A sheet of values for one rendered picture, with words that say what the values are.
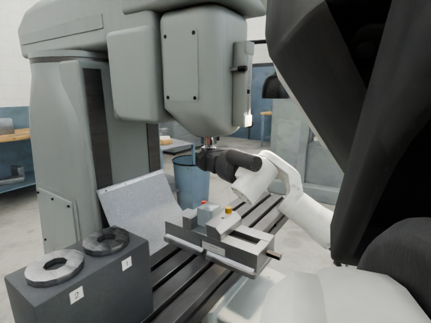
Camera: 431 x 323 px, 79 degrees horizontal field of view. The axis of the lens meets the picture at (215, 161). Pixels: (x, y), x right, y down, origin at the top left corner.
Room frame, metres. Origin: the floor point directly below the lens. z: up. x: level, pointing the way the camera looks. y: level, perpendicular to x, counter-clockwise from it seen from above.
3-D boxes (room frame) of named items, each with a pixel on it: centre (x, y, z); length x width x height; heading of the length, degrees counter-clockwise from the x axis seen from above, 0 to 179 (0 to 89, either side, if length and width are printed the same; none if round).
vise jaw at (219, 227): (0.74, -0.03, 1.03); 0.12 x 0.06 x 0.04; 145
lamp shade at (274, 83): (0.70, -0.16, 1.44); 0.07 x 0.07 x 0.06
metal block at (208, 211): (0.78, 0.02, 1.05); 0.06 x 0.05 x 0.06; 145
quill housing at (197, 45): (0.78, 0.02, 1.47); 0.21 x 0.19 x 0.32; 146
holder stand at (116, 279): (0.44, 0.25, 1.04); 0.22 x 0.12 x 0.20; 145
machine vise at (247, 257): (0.76, 0.00, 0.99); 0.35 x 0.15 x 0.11; 55
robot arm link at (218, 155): (0.70, -0.03, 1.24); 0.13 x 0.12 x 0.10; 121
